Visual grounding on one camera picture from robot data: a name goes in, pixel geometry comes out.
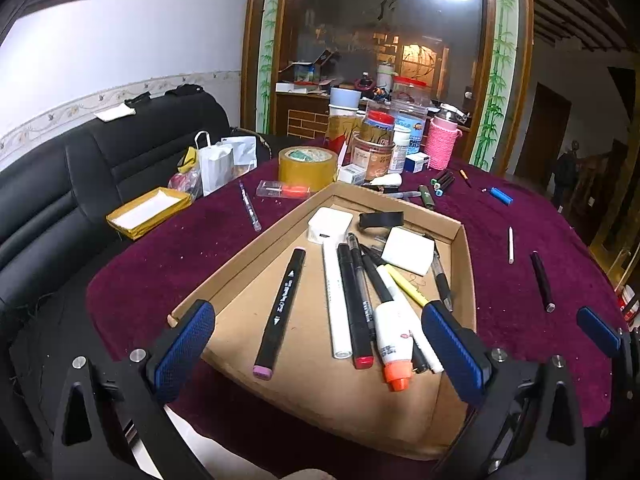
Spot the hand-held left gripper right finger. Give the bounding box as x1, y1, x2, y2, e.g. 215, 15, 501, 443
421, 300, 588, 480

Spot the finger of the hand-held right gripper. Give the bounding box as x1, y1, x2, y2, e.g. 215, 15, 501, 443
576, 306, 640, 401

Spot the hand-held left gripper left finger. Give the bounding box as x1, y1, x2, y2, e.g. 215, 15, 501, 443
50, 299, 217, 480

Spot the white glue bottle orange cap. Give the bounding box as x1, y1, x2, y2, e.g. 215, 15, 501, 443
373, 301, 415, 393

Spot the thick black gel pen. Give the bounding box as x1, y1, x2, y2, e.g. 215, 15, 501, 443
424, 234, 455, 312

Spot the yellow mechanical pencil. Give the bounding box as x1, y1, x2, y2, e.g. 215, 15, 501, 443
384, 264, 430, 309

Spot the slim black pen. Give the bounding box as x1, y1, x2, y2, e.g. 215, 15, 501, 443
359, 244, 432, 375

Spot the black marker purple cap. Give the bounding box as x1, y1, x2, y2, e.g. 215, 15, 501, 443
252, 247, 307, 379

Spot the white cube charger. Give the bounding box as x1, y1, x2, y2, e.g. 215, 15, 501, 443
381, 226, 435, 277

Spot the white marker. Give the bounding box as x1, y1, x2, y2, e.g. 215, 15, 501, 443
321, 238, 352, 360

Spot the shallow cardboard box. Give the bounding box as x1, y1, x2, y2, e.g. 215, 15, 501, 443
167, 181, 476, 461

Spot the clear gel pen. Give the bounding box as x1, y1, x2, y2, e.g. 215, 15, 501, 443
346, 231, 378, 346

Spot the white charger with prongs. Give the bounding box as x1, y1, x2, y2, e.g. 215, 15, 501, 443
306, 206, 352, 246

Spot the black pen silver tip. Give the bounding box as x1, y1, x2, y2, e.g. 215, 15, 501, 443
529, 250, 557, 312

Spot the purple tablecloth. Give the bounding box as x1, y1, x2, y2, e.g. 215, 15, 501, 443
85, 157, 636, 431

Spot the gold framed screen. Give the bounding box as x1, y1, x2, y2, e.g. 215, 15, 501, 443
587, 150, 640, 286

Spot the yellow tray white inside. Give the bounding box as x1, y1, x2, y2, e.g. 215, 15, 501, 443
105, 186, 194, 241

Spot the wooden stair railing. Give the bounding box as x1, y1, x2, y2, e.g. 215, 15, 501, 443
570, 137, 631, 221

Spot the clear purple pen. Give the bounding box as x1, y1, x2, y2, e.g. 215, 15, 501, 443
238, 180, 263, 233

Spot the yellow red snack bag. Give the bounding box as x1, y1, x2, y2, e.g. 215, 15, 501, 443
167, 146, 203, 198

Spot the white paper bag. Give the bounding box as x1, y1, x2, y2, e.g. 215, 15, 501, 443
193, 130, 236, 197

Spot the clear case orange insert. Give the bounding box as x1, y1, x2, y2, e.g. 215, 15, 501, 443
255, 179, 315, 200

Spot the small blue white box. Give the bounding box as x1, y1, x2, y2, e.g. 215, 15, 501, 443
404, 152, 432, 174

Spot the brown wooden door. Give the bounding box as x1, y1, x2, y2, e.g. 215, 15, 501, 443
515, 82, 572, 186

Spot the small white barcode box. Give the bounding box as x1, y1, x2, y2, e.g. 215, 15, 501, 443
338, 163, 369, 185

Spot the white pouch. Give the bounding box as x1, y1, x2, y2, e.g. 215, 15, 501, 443
221, 135, 259, 172

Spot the small white bottle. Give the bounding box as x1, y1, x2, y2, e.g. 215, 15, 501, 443
391, 126, 413, 172

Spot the black leather sofa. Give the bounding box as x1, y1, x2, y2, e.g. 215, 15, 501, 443
0, 85, 236, 461

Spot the clear jar gold label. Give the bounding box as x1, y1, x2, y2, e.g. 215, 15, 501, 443
350, 131, 397, 182

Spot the pink knit-covered bottle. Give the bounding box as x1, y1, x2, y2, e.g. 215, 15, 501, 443
424, 102, 464, 172

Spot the yellow tape roll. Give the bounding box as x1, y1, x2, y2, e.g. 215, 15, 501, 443
277, 146, 338, 193

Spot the clear jar blue label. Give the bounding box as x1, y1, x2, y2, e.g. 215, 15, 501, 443
391, 100, 430, 156

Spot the jar with blue red lid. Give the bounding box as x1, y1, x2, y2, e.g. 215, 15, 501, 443
364, 110, 396, 136

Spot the gold patterned bag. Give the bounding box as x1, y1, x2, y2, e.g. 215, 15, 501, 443
325, 114, 371, 167

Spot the white paper sheet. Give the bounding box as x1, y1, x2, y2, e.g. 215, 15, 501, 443
94, 104, 137, 123

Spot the wooden cabinet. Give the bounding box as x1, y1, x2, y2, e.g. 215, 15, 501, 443
274, 91, 333, 140

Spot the clear jar red lid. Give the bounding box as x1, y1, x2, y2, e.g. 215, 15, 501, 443
391, 76, 432, 111

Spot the bamboo painted panel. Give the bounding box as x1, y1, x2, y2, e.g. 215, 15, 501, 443
256, 0, 285, 136
470, 0, 528, 173

